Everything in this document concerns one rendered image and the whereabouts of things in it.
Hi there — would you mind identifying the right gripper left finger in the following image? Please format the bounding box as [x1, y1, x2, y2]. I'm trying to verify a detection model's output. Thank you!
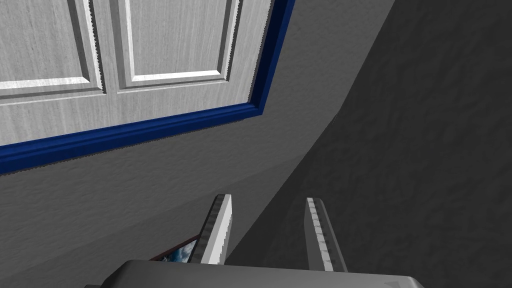
[188, 193, 233, 266]

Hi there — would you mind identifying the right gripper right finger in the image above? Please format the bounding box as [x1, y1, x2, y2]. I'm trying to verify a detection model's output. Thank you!
[303, 197, 349, 273]

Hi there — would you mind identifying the grey panelled door leaf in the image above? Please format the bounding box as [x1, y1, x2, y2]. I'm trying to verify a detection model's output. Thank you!
[0, 0, 275, 147]

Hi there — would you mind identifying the framed picture with blue sky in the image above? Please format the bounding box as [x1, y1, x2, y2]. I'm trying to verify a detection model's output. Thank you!
[149, 235, 201, 264]

